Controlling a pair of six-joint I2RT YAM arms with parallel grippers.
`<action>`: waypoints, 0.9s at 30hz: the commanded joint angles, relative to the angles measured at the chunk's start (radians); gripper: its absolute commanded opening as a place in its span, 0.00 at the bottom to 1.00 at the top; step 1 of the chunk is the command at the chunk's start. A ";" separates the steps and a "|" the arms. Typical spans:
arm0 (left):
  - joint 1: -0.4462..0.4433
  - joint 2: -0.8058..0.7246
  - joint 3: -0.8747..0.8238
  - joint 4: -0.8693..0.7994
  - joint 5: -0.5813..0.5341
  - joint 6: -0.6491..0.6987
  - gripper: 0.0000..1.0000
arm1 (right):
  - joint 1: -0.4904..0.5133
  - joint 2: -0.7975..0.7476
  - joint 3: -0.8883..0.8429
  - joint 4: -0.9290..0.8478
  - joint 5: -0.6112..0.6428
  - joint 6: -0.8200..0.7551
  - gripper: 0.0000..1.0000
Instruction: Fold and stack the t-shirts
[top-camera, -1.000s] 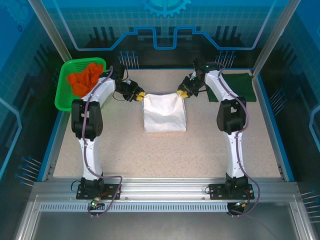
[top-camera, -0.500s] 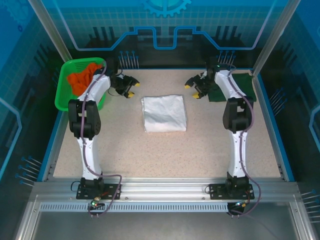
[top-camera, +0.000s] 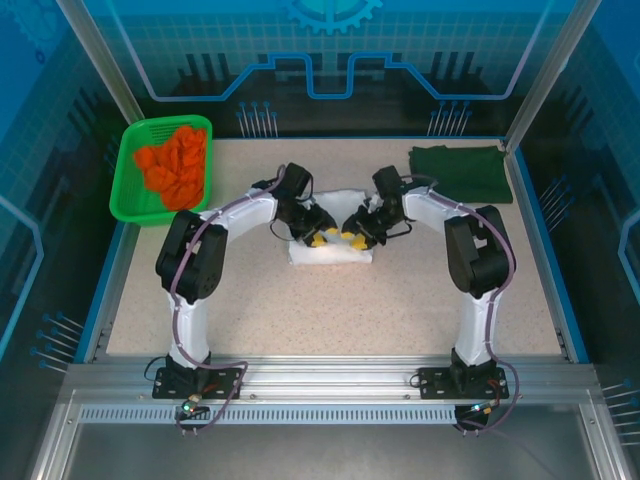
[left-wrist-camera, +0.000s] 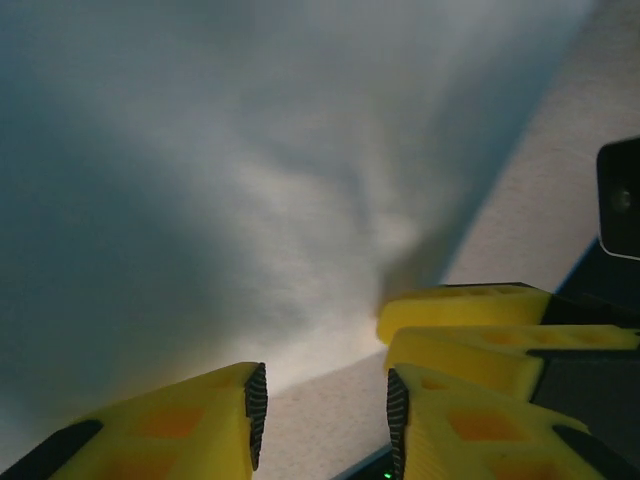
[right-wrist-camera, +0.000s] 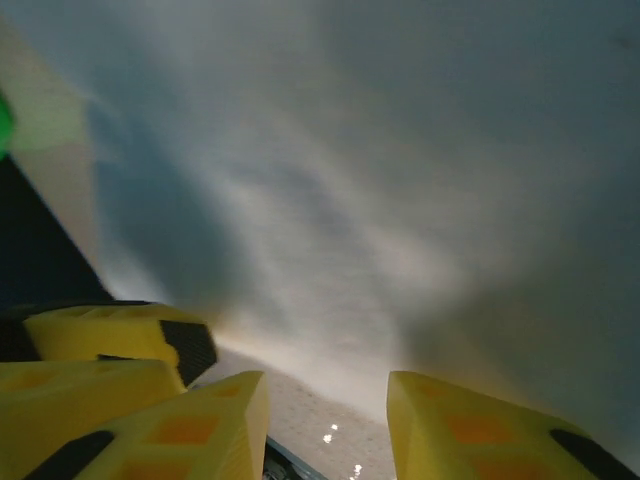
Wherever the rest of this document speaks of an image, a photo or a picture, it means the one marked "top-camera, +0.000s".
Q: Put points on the white t-shirt with print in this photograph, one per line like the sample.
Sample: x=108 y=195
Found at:
x=330 y=255

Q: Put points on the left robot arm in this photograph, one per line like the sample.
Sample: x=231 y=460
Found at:
x=192 y=330

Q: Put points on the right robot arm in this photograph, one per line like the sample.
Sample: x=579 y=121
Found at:
x=475 y=330

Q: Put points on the dark green folded t-shirt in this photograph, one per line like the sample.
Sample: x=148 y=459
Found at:
x=457 y=172

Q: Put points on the orange t-shirt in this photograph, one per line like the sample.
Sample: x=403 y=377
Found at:
x=175 y=170

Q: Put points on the green plastic basket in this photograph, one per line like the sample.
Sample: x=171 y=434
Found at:
x=130 y=200

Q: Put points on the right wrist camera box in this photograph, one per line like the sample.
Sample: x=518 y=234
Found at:
x=386 y=181

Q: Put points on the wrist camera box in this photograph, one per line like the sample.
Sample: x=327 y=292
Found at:
x=386 y=181
x=297 y=180

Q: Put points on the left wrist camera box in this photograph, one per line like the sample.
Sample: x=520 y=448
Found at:
x=297 y=180

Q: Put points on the aluminium table rail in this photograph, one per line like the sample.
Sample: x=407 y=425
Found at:
x=325 y=375

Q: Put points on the aluminium frame post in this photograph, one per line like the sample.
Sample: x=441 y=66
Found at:
x=100 y=60
x=545 y=75

